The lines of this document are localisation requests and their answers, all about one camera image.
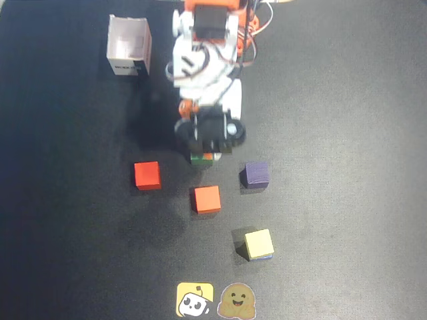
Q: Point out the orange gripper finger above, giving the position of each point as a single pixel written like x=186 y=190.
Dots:
x=207 y=156

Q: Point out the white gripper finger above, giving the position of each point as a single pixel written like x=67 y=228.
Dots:
x=217 y=156

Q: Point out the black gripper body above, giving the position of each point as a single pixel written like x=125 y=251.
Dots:
x=211 y=129

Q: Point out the yellow wooden cube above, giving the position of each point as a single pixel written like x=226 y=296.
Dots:
x=259 y=243

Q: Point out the white and orange robot arm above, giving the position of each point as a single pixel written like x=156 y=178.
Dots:
x=203 y=66

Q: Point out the green wooden cube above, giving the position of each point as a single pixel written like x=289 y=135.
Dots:
x=199 y=160

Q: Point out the orange wooden cube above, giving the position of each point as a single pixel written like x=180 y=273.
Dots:
x=207 y=199

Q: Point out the purple wooden cube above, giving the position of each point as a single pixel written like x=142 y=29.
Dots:
x=256 y=175

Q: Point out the red wooden cube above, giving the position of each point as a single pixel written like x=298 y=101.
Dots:
x=147 y=175

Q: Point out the white open cardboard box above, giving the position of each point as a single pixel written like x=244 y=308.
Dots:
x=128 y=46

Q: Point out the dark grey felt mat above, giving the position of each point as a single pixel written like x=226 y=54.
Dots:
x=333 y=133

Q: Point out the yellow robot mascot sticker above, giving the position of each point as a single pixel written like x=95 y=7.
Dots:
x=194 y=299

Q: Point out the hugging face emoji sticker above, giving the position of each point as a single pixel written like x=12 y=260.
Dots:
x=237 y=300

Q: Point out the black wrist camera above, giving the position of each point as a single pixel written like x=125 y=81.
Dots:
x=235 y=130

